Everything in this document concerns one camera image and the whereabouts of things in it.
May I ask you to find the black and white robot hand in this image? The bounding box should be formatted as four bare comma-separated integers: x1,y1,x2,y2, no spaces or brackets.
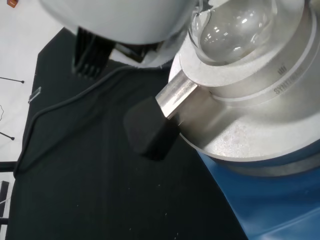
39,0,199,81

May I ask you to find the heater with blue base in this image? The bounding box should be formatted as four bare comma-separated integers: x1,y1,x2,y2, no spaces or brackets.
123,0,320,240

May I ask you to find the small clear plastic piece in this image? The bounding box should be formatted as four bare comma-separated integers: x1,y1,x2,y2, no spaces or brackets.
27,86,42,104

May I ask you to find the thin black stand leg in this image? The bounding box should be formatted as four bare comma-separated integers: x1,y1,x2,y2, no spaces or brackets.
0,76,25,85
0,131,16,141

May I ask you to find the black bench cloth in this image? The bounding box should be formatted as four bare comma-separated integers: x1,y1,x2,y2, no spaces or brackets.
4,25,241,240

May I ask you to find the black power cable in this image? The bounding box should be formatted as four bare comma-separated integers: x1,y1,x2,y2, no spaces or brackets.
12,65,131,176

